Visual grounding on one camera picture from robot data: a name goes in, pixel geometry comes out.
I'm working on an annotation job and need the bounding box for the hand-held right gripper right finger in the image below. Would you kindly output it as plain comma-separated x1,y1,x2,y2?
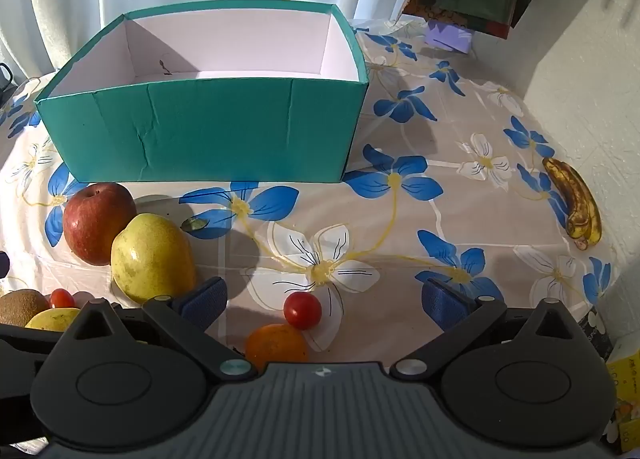
390,278,583,383

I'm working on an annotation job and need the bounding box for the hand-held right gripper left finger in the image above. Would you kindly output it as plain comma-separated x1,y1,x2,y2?
60,276,257,383

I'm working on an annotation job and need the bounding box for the large yellow pear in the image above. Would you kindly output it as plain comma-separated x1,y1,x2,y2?
110,213,197,305

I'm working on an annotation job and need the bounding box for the brown kiwi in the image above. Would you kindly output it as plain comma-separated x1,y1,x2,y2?
0,289,50,327

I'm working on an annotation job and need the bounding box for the small orange tangerine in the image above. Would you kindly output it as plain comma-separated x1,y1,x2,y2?
244,323,310,372

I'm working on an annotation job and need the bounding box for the red cherry tomato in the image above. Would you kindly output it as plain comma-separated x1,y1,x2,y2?
49,288,76,310
283,291,322,330

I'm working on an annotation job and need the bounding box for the small dark red apple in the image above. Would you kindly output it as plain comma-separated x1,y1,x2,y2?
63,182,137,266

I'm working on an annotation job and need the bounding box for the teal cardboard box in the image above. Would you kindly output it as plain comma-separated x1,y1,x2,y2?
34,0,370,184

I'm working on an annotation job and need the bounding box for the brown spotted banana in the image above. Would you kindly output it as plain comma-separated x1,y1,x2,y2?
542,157,587,240

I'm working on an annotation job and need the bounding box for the blue floral tablecloth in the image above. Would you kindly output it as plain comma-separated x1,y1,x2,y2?
0,19,626,375

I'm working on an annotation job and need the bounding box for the black printed box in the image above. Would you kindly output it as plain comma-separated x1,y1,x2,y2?
580,311,614,361

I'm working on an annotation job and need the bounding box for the yellow printed carton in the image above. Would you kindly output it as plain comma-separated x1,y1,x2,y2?
606,348,640,456

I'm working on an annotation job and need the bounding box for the purple folded paper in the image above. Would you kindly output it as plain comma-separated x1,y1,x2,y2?
425,19,474,54

